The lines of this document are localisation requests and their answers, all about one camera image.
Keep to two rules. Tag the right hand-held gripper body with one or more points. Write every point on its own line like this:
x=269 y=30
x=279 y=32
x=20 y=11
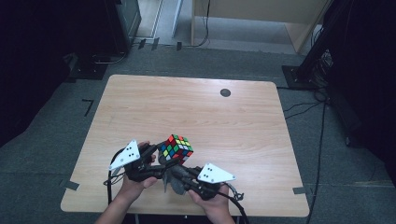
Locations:
x=208 y=179

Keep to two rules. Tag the grey tape strip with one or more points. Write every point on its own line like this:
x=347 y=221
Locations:
x=299 y=190
x=71 y=185

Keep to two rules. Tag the multicoloured puzzle cube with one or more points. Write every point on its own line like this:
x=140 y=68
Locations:
x=176 y=149

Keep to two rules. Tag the black corner floor tape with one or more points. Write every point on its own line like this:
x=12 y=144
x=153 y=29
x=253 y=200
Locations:
x=89 y=104

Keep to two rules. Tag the black metal stand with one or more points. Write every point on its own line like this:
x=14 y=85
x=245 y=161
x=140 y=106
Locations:
x=300 y=76

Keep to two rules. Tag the black cabinet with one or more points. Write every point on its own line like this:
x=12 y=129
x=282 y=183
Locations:
x=126 y=21

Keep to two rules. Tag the round grey table grommet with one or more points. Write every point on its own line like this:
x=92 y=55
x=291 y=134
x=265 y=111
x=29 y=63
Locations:
x=225 y=92

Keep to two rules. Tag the person's left hand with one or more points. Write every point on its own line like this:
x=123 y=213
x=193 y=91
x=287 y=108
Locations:
x=135 y=186

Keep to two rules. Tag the black floor base plate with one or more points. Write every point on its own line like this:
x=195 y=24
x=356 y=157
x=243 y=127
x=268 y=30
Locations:
x=88 y=70

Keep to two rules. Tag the beige wooden furniture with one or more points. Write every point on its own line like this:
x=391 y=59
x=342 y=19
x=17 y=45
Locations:
x=261 y=12

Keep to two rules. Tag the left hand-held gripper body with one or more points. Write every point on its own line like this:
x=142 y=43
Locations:
x=137 y=168

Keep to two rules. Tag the person's right hand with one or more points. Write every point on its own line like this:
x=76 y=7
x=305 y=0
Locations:
x=208 y=203

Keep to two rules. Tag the dark curtain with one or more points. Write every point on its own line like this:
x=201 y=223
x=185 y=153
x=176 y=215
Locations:
x=31 y=62
x=367 y=77

